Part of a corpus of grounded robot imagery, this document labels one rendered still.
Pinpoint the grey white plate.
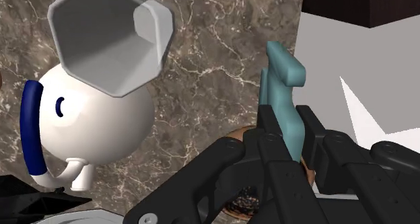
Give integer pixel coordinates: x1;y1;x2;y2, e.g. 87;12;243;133
32;209;125;224

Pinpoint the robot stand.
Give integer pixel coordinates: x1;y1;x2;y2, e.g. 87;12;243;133
301;0;420;29

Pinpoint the brown speckled round object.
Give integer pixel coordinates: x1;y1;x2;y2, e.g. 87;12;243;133
222;124;316;221

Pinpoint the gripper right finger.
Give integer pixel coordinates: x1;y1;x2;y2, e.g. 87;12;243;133
296;104;420;224

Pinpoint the black angular object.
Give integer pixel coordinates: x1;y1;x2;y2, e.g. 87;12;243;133
0;174;93;224

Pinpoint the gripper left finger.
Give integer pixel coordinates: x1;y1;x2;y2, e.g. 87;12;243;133
122;104;330;224

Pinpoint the teal angular object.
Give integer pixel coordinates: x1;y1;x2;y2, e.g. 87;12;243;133
258;41;307;163

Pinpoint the white jug with blue handle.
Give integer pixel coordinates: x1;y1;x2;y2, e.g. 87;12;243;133
20;0;175;192

